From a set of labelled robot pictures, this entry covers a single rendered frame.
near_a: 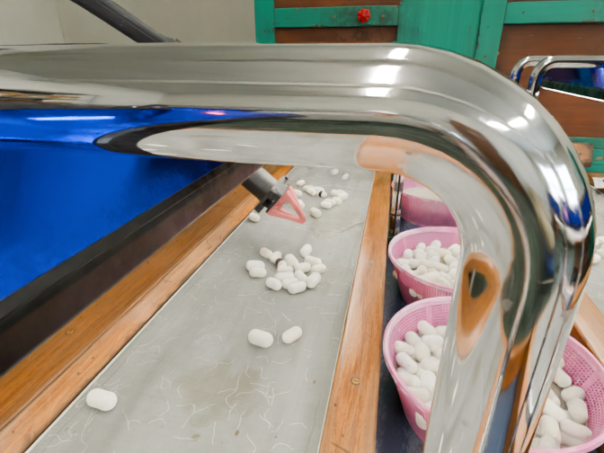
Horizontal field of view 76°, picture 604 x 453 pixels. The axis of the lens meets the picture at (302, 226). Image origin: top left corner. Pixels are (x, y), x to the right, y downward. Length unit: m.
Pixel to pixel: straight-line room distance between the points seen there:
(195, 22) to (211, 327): 2.19
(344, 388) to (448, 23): 1.22
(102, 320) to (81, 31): 2.62
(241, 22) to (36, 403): 2.21
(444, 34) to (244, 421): 1.28
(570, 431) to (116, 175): 0.53
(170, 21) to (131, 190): 2.54
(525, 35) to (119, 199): 1.43
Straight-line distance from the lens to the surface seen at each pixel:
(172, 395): 0.54
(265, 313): 0.64
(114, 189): 0.17
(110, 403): 0.53
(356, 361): 0.52
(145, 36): 1.17
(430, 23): 1.46
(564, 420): 0.57
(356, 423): 0.46
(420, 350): 0.59
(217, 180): 0.22
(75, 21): 3.14
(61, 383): 0.58
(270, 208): 0.81
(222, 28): 2.54
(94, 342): 0.61
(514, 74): 1.07
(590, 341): 0.67
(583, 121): 1.59
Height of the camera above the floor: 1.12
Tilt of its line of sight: 24 degrees down
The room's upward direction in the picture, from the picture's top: straight up
